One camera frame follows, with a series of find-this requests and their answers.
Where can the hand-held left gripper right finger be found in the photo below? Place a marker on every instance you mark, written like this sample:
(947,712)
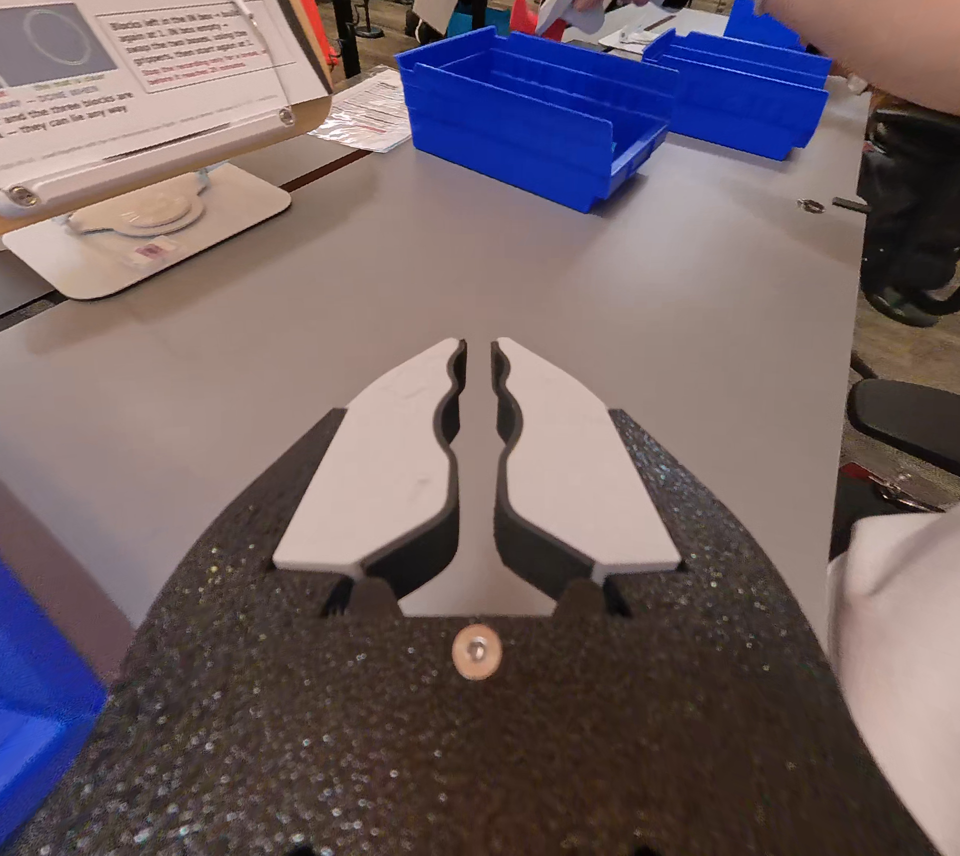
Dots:
(585,481)

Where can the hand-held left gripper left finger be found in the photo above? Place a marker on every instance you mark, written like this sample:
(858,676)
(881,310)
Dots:
(375,481)

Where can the blue plastic bin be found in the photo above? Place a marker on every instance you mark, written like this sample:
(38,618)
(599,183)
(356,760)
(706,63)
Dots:
(37,706)

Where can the orange cone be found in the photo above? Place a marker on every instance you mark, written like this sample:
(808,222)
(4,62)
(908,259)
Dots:
(311,24)
(521,13)

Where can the nested blue plastic bins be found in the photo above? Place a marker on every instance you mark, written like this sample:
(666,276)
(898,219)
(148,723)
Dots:
(750,99)
(510,121)

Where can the clear plastic document sleeve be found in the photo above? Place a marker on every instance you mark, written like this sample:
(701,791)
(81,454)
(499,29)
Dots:
(367,114)

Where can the metal desk grommet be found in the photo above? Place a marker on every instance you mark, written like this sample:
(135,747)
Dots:
(810,205)

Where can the white stand base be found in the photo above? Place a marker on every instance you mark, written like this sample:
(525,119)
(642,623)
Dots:
(225,211)

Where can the black office chair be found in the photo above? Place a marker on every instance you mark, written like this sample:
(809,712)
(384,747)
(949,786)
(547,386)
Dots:
(907,211)

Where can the black chair armrest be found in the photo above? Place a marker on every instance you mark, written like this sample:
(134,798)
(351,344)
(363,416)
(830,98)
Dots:
(907,417)

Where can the person's white shirt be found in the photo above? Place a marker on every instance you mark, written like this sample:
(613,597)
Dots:
(900,646)

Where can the printed instruction sheet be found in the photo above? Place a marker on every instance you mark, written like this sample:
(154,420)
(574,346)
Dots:
(112,46)

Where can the white metal bracket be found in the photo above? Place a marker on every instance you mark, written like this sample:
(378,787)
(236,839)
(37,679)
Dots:
(645,31)

